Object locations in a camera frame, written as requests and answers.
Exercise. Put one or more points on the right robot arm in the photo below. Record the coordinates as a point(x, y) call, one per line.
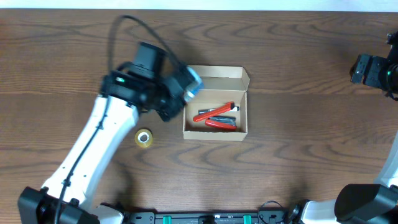
point(363, 203)

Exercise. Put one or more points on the open cardboard box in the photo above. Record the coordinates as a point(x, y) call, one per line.
point(222, 85)

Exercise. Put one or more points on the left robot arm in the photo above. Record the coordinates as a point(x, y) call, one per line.
point(127, 91)

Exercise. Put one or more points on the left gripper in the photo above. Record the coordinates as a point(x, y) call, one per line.
point(173, 101)

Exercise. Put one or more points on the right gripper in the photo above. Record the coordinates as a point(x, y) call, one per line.
point(360, 69)

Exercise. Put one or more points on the red utility knife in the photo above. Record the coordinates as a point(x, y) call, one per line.
point(201, 117)

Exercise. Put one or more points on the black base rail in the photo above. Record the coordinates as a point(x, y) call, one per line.
point(271, 215)

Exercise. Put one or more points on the yellow tape roll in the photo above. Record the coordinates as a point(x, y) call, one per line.
point(143, 138)

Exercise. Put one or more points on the black white marker pen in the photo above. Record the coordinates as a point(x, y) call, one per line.
point(236, 108)

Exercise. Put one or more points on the red handled pliers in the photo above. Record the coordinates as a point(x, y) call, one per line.
point(221, 122)

